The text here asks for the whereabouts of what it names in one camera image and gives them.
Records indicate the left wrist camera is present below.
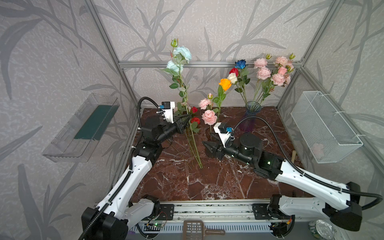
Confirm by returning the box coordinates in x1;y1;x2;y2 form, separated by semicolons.
157;101;176;124

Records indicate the clear plastic tray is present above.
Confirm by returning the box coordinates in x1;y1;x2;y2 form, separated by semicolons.
42;94;120;163

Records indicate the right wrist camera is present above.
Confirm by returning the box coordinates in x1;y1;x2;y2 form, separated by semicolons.
214;123;235;148

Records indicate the blue rose stem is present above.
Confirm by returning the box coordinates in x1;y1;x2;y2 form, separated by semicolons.
235;60;247;70

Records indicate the pale blue flower stem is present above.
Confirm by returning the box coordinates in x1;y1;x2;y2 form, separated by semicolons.
161;37;204;169

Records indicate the light pink rose stem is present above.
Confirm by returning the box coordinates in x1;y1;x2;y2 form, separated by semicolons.
199;94;218;127

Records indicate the dark red glass vase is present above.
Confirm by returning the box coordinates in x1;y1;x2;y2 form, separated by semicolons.
206;127;222;144

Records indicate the blue scoop brush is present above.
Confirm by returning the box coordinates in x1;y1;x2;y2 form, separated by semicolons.
291;150;297;164

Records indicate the small red rose spray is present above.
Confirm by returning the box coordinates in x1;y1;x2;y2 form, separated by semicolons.
174;102;203;168

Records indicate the purple glass vase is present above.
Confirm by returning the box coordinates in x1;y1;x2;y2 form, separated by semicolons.
239;101;262;132

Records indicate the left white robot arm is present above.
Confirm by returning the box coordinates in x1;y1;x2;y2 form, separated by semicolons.
79;102;191;240

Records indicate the white wire basket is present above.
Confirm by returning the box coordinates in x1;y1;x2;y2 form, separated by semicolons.
291;91;364;164

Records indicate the red rose stem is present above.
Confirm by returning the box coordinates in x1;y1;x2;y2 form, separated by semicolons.
230;68;239;77

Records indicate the metal tin can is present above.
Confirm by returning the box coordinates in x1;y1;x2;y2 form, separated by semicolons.
309;220;335;240

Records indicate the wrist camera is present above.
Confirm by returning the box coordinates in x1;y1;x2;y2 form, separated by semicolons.
214;123;235;148
157;101;176;124

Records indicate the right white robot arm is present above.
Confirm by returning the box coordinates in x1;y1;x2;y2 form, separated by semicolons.
203;123;383;232

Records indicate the pink rose bud stem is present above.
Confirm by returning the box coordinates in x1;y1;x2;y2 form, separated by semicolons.
278;67;288;75

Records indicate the pale pink peony stem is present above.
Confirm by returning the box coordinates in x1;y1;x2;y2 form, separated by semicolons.
260;73;291;103
254;54;271;104

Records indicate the white pink-edged rose stem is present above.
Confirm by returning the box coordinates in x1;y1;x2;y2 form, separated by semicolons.
274;53;296;71

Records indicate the orange rose stem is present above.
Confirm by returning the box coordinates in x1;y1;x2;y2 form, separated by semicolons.
213;79;232;122

